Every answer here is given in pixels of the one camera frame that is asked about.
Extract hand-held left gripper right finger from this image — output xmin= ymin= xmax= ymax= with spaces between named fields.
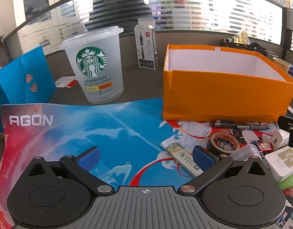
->
xmin=177 ymin=145 xmax=267 ymax=197

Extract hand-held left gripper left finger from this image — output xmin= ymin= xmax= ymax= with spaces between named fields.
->
xmin=27 ymin=146 xmax=116 ymax=195

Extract black tape roll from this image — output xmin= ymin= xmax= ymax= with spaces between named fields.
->
xmin=207 ymin=132 xmax=240 ymax=158

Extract white stick with green print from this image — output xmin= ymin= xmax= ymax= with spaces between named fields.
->
xmin=160 ymin=141 xmax=204 ymax=177

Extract orange cardboard box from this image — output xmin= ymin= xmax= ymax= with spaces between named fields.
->
xmin=162 ymin=44 xmax=293 ymax=123

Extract white charger adapter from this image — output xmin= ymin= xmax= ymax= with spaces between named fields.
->
xmin=262 ymin=130 xmax=290 ymax=152

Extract small red white packet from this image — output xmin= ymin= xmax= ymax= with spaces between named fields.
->
xmin=258 ymin=143 xmax=274 ymax=153

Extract white box with small parts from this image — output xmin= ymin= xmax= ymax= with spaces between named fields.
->
xmin=264 ymin=148 xmax=293 ymax=183

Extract black pen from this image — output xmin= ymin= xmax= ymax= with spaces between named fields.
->
xmin=210 ymin=120 xmax=272 ymax=130

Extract clear plastic wrapper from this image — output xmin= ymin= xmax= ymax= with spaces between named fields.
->
xmin=230 ymin=144 xmax=265 ymax=165

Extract printed blue red mouse mat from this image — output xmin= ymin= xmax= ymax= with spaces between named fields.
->
xmin=0 ymin=98 xmax=293 ymax=229

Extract white paper cup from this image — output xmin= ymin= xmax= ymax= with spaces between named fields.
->
xmin=273 ymin=57 xmax=291 ymax=73

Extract red and white papers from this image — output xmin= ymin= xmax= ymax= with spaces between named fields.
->
xmin=55 ymin=76 xmax=78 ymax=89

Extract black desk clutter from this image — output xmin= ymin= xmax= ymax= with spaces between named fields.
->
xmin=220 ymin=38 xmax=268 ymax=55

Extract yellow toy brick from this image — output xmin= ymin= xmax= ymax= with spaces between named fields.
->
xmin=233 ymin=31 xmax=250 ymax=44

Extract translucent cup with green logo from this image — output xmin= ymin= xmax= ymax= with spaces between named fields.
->
xmin=59 ymin=26 xmax=124 ymax=105

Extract blue paper bag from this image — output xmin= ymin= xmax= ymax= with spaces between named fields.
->
xmin=0 ymin=46 xmax=57 ymax=134

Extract grey and black pen box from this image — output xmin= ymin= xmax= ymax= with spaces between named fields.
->
xmin=134 ymin=18 xmax=160 ymax=70

